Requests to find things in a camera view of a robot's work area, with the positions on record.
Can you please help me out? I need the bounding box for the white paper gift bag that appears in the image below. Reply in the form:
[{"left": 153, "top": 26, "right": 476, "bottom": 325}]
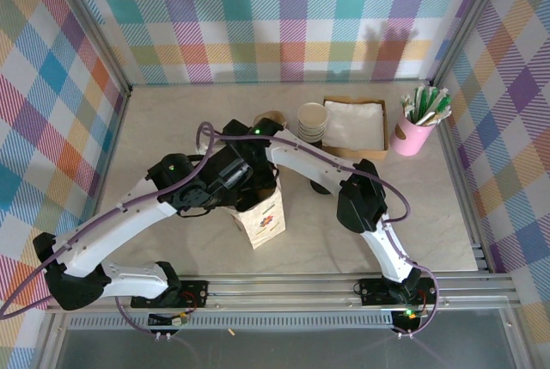
[{"left": 227, "top": 170, "right": 288, "bottom": 251}]

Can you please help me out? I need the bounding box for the brown pulp cup carrier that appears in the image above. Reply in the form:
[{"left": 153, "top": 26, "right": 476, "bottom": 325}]
[{"left": 253, "top": 110, "right": 288, "bottom": 129}]

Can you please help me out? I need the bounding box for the paper cup stack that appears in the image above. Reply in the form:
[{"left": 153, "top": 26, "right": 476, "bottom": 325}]
[{"left": 296, "top": 101, "right": 329, "bottom": 150}]

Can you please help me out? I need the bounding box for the brown cardboard napkin box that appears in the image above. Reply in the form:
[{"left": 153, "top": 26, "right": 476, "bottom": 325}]
[{"left": 321, "top": 94, "right": 391, "bottom": 160}]

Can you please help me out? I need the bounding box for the small controller board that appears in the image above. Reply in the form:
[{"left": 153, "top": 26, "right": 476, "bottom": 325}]
[
  {"left": 147, "top": 311, "right": 193, "bottom": 328},
  {"left": 391, "top": 307, "right": 425, "bottom": 330}
]

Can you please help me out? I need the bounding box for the pink tin cup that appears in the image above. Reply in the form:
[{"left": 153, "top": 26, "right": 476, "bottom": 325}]
[{"left": 389, "top": 109, "right": 436, "bottom": 157}]

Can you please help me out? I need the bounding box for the green wrapped straw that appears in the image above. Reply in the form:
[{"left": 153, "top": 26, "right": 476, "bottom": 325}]
[
  {"left": 419, "top": 87, "right": 432, "bottom": 123},
  {"left": 433, "top": 89, "right": 450, "bottom": 115}
]

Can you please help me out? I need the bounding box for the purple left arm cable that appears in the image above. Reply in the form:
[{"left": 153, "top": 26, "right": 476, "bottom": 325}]
[{"left": 0, "top": 121, "right": 216, "bottom": 340}]

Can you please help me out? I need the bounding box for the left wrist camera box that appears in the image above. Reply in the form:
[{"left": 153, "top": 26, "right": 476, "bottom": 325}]
[{"left": 209, "top": 144, "right": 254, "bottom": 199}]

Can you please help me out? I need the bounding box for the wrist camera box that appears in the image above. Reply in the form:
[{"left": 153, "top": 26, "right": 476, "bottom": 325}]
[
  {"left": 221, "top": 118, "right": 255, "bottom": 143},
  {"left": 209, "top": 144, "right": 254, "bottom": 199}
]

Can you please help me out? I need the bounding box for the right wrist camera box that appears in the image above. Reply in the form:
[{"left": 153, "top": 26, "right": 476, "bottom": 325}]
[{"left": 221, "top": 118, "right": 255, "bottom": 143}]

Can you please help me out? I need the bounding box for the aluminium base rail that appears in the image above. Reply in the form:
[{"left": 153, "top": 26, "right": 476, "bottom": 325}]
[{"left": 45, "top": 273, "right": 519, "bottom": 315}]

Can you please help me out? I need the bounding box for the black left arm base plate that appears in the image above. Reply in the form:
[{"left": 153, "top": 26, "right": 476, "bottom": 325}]
[{"left": 178, "top": 279, "right": 211, "bottom": 311}]

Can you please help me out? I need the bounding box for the aluminium frame floor rail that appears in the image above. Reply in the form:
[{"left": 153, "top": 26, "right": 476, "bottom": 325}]
[
  {"left": 431, "top": 83, "right": 493, "bottom": 275},
  {"left": 36, "top": 84, "right": 133, "bottom": 369}
]

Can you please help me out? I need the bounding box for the grey slotted cable duct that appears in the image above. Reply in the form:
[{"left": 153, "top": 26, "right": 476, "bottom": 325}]
[{"left": 68, "top": 315, "right": 399, "bottom": 332}]

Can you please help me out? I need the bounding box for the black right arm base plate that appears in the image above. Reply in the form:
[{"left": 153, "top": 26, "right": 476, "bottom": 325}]
[{"left": 357, "top": 277, "right": 440, "bottom": 306}]

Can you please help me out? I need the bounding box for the aluminium frame post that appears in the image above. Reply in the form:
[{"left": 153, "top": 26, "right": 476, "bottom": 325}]
[
  {"left": 42, "top": 0, "right": 133, "bottom": 99},
  {"left": 427, "top": 0, "right": 519, "bottom": 89}
]

